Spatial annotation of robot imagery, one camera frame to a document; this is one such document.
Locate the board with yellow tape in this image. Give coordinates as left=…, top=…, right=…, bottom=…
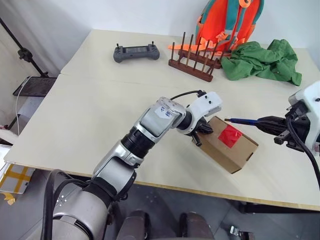
left=0, top=163, right=36, bottom=195

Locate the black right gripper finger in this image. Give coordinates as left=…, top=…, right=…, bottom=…
left=256, top=123, right=289, bottom=137
left=256, top=115, right=288, bottom=126

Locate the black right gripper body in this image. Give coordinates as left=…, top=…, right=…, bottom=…
left=273, top=103, right=311, bottom=152

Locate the table leg caster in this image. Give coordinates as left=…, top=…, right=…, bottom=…
left=228, top=224, right=254, bottom=240

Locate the thin white cable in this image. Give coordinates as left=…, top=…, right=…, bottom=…
left=14, top=76, right=34, bottom=127

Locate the cardboard box with red tape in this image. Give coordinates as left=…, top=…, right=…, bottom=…
left=191, top=115, right=260, bottom=175

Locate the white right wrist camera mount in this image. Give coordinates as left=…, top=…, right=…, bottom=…
left=288, top=80, right=320, bottom=157

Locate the brown wooden peg rack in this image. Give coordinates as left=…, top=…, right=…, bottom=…
left=167, top=31, right=224, bottom=83

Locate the black mesh tray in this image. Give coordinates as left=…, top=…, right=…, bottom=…
left=12, top=75, right=58, bottom=98

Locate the black table frame bar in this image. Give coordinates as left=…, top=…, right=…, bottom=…
left=239, top=201, right=320, bottom=215

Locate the orange and teal backpack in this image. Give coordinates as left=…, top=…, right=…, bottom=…
left=167, top=0, right=266, bottom=55

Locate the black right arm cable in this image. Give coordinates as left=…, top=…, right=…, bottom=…
left=285, top=116, right=320, bottom=191

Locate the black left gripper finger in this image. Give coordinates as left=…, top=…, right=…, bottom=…
left=190, top=132, right=203, bottom=148

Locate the black tripod stand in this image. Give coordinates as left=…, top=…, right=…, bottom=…
left=0, top=16, right=50, bottom=77

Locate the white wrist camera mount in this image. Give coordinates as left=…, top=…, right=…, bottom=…
left=288, top=80, right=320, bottom=157
left=185, top=91, right=224, bottom=134

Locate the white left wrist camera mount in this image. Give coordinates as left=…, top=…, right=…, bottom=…
left=185, top=91, right=224, bottom=134

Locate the grey handheld remote controller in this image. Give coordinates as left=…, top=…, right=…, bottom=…
left=112, top=40, right=161, bottom=64

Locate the thin black left wrist cable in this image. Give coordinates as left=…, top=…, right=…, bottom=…
left=171, top=90, right=207, bottom=101

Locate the crumpled green cloth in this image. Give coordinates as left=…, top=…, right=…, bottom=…
left=220, top=38, right=303, bottom=87

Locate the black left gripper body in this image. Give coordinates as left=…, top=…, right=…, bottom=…
left=196, top=118, right=215, bottom=136

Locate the thick black shoulder cable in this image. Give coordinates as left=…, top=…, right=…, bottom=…
left=42, top=169, right=89, bottom=240

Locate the dark rounded shape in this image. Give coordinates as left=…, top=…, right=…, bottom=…
left=121, top=209, right=152, bottom=240
left=178, top=211, right=214, bottom=240

